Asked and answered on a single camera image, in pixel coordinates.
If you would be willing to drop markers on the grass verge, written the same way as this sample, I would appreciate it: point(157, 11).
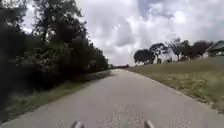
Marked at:
point(40, 98)

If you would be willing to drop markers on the robot's own part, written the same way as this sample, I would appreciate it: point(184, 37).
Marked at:
point(78, 124)
point(149, 124)

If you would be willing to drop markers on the building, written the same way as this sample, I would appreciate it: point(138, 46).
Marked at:
point(216, 48)

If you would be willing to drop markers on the dense wood of trees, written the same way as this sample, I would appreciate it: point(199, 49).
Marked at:
point(43, 56)

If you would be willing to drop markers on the grey asphalt path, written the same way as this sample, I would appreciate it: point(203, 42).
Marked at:
point(123, 93)

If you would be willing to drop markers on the row of trees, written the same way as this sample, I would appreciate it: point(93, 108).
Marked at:
point(173, 50)

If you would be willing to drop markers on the grass slope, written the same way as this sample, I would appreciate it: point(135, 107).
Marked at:
point(186, 75)

